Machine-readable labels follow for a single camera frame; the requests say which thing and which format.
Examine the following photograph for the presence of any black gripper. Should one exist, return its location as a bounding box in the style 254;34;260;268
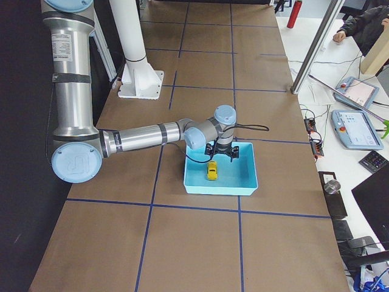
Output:
204;141;239;161

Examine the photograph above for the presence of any yellow beetle toy car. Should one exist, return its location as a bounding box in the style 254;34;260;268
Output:
207;161;218;181

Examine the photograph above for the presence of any person forearm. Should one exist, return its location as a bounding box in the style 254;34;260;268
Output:
337;5;388;56

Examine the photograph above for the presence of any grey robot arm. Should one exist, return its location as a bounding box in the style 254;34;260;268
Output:
41;1;239;183

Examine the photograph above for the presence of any light blue plastic bin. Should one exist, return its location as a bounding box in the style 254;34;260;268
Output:
184;142;258;196

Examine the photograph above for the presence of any far orange power strip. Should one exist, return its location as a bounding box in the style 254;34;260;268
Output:
304;117;317;133

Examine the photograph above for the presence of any orange power strip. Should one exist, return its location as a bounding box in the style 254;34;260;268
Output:
309;137;324;159
304;117;317;133

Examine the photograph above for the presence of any near orange power strip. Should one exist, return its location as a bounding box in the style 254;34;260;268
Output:
309;137;324;159

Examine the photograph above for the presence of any silver metal cup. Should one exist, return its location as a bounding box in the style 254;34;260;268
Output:
323;179;341;195

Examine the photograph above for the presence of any near blue teach pendant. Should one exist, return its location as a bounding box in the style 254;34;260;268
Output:
331;110;384;150

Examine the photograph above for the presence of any blue teach pendant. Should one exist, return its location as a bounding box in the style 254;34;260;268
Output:
331;110;384;150
336;77;379;108

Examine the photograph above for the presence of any black calculator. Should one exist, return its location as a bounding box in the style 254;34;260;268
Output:
359;150;388;173

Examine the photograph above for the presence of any far blue teach pendant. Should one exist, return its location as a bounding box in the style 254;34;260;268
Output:
336;77;379;108

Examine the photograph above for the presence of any black monitor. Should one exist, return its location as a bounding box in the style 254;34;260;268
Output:
352;165;388;250

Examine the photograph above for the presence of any red cylinder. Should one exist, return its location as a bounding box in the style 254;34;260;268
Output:
286;0;303;29

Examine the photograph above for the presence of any person hand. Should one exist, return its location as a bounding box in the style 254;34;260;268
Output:
332;30;346;43

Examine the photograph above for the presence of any wooden board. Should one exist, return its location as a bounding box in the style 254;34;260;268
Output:
360;18;388;75

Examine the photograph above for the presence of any right black braided cable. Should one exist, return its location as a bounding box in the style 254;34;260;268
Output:
173;123;270;164

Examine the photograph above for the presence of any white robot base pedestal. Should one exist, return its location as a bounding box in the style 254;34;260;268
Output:
109;0;164;100

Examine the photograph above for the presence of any green handled reacher grabber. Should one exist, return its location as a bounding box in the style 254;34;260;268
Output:
307;74;389;138

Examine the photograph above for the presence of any aluminium frame post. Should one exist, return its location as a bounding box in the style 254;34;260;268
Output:
291;0;345;94

